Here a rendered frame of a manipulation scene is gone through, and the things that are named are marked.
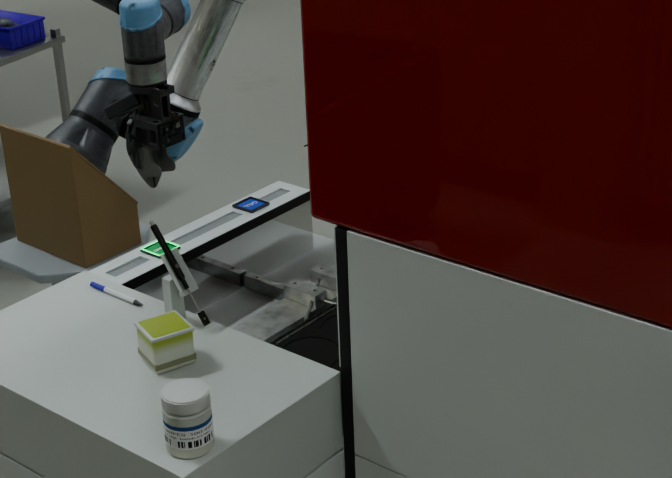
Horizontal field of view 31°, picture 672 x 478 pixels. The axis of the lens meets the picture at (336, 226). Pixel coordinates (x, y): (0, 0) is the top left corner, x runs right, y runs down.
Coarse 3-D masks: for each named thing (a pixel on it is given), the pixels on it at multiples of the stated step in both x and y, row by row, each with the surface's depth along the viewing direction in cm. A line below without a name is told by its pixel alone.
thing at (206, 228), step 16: (256, 192) 265; (272, 192) 265; (288, 192) 264; (304, 192) 264; (224, 208) 258; (272, 208) 257; (192, 224) 251; (208, 224) 252; (224, 224) 250; (240, 224) 250; (176, 240) 245; (192, 240) 244; (208, 240) 244; (128, 256) 238; (144, 256) 238; (96, 272) 232; (112, 272) 233; (128, 272) 232; (144, 272) 232
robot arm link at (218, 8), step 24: (216, 0) 260; (240, 0) 262; (192, 24) 264; (216, 24) 262; (192, 48) 263; (216, 48) 265; (168, 72) 268; (192, 72) 265; (192, 96) 267; (192, 120) 269
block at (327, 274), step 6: (312, 270) 242; (318, 270) 241; (324, 270) 241; (330, 270) 241; (312, 276) 242; (318, 276) 241; (324, 276) 240; (330, 276) 239; (312, 282) 243; (324, 282) 241; (330, 282) 239; (330, 288) 240
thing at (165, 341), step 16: (144, 320) 199; (160, 320) 199; (176, 320) 199; (144, 336) 197; (160, 336) 195; (176, 336) 196; (192, 336) 198; (144, 352) 199; (160, 352) 195; (176, 352) 197; (192, 352) 198; (160, 368) 196
